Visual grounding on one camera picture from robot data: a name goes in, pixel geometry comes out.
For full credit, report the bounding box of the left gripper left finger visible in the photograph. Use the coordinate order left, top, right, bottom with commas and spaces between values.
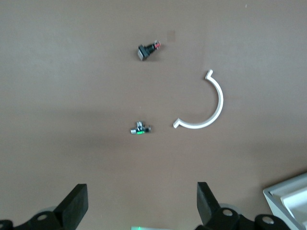
0, 184, 88, 230

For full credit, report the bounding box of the small metal fitting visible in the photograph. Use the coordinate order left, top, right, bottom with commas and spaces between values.
130, 121, 152, 135

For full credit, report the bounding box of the white curved plastic piece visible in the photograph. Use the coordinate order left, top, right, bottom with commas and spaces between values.
172, 69, 224, 130

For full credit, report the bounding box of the black switch with red end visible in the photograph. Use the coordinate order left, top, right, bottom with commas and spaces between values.
137, 40, 161, 62

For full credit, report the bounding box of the white drawer cabinet housing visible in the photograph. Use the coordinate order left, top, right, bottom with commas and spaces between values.
262, 172, 307, 230

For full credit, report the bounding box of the white cabinet drawer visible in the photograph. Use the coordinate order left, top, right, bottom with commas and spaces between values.
280, 188, 307, 225
269, 178, 307, 201

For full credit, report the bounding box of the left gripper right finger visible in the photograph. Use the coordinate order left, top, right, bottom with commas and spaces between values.
195, 182, 292, 230

